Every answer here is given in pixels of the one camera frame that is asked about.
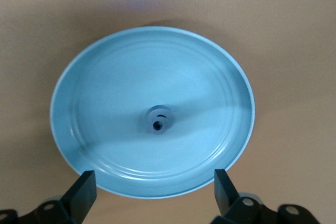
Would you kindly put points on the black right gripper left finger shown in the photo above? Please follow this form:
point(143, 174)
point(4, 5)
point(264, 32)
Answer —
point(78, 200)

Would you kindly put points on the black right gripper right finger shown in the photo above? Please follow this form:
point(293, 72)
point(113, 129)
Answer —
point(228, 203)

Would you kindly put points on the grey-blue foam letter g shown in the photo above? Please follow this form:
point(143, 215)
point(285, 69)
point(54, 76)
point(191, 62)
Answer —
point(149, 119)

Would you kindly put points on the blue plate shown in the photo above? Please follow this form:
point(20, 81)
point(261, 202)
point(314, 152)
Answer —
point(110, 90)

